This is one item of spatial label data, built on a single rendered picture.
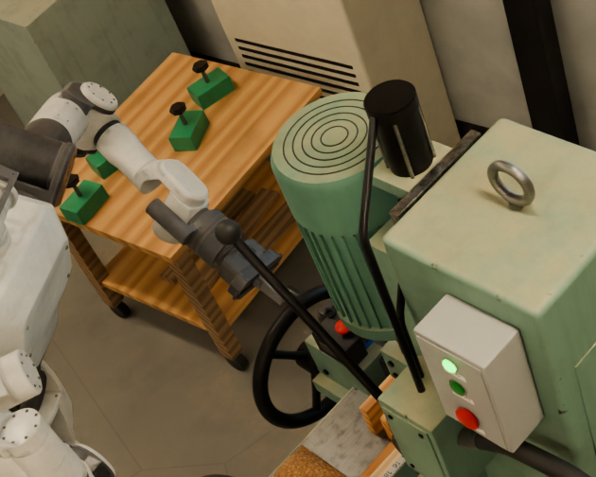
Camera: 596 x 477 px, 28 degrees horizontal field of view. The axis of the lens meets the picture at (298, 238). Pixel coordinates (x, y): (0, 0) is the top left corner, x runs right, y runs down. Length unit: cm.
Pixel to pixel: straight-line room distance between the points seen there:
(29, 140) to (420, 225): 88
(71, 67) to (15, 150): 182
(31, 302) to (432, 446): 71
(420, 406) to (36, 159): 85
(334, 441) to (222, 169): 129
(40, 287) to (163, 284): 154
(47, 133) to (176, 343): 153
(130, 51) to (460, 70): 112
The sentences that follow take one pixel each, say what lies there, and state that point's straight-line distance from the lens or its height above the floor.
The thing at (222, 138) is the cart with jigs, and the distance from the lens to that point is 318.
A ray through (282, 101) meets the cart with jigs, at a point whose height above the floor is 53.
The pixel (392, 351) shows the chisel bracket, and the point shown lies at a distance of 179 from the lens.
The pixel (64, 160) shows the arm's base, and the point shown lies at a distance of 199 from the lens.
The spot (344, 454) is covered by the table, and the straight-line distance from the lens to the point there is 192.
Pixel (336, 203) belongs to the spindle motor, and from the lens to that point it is 144.
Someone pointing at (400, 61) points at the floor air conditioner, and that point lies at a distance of 331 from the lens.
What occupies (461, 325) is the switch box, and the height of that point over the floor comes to 148.
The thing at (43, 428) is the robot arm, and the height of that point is 129.
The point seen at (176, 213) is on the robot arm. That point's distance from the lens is 217.
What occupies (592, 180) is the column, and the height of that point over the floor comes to 152.
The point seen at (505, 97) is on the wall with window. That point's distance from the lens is 344.
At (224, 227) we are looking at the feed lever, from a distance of 155.
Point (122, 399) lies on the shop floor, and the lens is 343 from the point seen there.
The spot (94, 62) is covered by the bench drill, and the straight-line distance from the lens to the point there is 386.
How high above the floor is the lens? 244
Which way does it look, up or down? 43 degrees down
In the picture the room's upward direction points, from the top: 25 degrees counter-clockwise
